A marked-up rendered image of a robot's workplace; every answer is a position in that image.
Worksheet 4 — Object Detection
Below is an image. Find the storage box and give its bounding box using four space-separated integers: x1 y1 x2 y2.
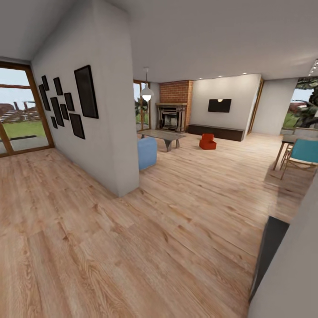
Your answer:
199 140 216 150
202 133 214 140

